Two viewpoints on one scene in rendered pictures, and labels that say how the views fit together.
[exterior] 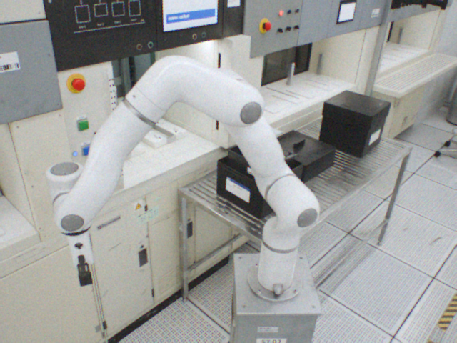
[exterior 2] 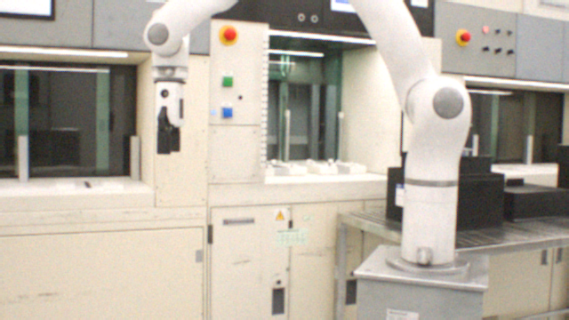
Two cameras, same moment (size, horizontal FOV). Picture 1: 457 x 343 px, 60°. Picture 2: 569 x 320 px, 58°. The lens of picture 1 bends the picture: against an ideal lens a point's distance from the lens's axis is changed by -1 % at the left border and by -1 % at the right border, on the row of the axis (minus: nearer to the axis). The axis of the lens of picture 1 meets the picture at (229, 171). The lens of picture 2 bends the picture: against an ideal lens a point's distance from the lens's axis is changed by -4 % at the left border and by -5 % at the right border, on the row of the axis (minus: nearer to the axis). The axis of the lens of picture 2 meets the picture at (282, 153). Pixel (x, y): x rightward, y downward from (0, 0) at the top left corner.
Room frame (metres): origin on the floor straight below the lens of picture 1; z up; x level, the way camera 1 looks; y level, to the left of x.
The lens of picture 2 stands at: (-0.22, -0.37, 1.08)
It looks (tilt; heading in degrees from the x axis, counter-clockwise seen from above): 4 degrees down; 25
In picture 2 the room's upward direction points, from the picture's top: 1 degrees clockwise
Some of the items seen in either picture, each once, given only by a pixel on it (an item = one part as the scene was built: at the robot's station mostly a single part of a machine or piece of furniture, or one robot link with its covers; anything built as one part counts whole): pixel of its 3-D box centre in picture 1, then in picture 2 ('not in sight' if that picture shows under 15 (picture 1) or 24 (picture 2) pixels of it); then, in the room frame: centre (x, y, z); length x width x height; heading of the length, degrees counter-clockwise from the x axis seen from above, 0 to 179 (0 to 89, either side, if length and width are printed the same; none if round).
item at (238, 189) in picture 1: (258, 178); (443, 196); (1.54, -0.13, 0.85); 0.28 x 0.28 x 0.17; 47
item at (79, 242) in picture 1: (78, 239); (169, 101); (0.77, 0.37, 1.12); 0.10 x 0.07 x 0.11; 23
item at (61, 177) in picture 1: (68, 193); (170, 38); (0.76, 0.37, 1.26); 0.09 x 0.08 x 0.13; 23
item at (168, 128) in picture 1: (158, 131); (332, 166); (1.87, 0.38, 0.89); 0.22 x 0.21 x 0.04; 48
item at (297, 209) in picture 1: (290, 216); (436, 131); (0.97, -0.19, 1.07); 0.19 x 0.12 x 0.24; 23
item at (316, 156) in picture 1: (298, 152); (514, 196); (1.85, -0.35, 0.83); 0.29 x 0.29 x 0.13; 47
